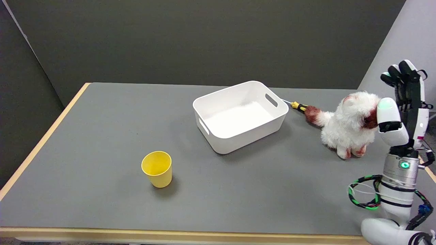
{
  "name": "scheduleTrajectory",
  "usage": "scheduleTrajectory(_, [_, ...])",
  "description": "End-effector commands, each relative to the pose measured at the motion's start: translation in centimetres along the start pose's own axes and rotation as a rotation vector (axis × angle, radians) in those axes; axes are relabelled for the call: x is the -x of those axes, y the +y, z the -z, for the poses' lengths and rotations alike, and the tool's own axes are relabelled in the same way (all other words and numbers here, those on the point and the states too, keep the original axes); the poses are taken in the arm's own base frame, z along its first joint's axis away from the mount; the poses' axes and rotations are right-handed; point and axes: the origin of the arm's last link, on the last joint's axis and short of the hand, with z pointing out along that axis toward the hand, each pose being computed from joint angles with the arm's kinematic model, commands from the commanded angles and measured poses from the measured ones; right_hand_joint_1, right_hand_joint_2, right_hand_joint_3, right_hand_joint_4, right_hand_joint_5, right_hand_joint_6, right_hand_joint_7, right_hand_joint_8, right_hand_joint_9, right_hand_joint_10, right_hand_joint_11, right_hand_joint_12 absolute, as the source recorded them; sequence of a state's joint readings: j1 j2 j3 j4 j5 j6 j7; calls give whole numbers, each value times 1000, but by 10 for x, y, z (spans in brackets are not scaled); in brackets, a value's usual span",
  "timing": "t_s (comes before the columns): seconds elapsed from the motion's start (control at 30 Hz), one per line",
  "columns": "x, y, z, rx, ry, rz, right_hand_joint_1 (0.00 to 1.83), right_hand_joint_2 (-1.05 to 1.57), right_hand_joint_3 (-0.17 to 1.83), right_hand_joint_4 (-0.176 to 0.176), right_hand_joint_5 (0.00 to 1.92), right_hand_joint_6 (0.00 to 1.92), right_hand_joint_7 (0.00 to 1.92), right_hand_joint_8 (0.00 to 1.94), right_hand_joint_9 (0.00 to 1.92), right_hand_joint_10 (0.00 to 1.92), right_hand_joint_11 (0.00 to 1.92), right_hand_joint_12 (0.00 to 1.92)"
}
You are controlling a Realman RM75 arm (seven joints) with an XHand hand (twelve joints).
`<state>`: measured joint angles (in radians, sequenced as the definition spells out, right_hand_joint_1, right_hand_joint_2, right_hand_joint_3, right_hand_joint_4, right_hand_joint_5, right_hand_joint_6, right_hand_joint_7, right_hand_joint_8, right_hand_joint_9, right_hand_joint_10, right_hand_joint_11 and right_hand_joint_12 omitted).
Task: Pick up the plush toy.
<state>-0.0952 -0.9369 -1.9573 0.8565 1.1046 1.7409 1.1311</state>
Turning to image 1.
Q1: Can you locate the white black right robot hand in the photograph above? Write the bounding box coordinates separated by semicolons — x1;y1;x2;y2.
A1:
376;60;434;150

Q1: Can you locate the white brown plush toy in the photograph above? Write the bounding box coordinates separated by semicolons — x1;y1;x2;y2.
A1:
304;91;381;160

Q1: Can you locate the white plastic storage bin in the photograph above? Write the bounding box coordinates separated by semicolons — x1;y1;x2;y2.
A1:
192;81;290;155

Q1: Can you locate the yellow plastic cup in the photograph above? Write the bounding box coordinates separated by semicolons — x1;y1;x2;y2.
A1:
141;151;173;188

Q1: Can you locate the black green braided cable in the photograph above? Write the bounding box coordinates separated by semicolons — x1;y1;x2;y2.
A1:
348;175;435;230

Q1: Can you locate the yellow black handled screwdriver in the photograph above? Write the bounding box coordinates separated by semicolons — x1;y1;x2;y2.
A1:
281;99;309;112

